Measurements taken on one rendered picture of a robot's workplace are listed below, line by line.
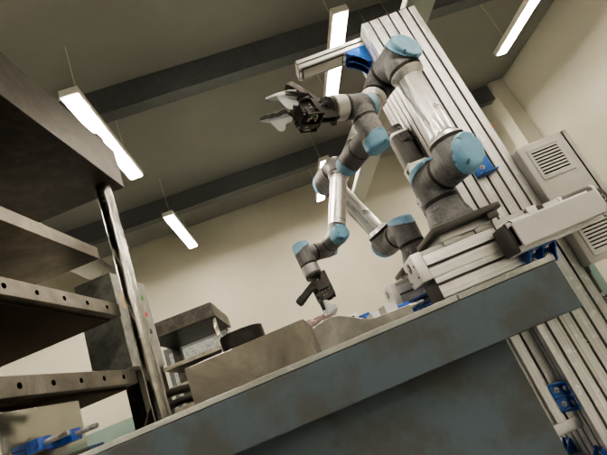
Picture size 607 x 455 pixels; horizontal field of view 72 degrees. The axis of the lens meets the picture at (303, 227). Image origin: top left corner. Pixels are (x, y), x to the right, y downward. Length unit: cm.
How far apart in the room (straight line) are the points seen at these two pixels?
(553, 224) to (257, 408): 113
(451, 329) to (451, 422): 6
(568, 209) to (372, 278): 699
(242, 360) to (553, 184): 132
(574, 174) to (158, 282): 763
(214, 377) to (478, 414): 45
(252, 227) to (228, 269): 98
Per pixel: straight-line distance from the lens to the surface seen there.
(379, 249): 200
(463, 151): 132
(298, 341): 66
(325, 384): 29
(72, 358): 892
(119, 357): 183
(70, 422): 130
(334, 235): 166
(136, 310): 170
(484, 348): 31
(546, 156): 175
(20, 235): 154
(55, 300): 142
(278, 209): 855
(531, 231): 130
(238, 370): 68
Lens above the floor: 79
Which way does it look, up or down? 18 degrees up
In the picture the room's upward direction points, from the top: 23 degrees counter-clockwise
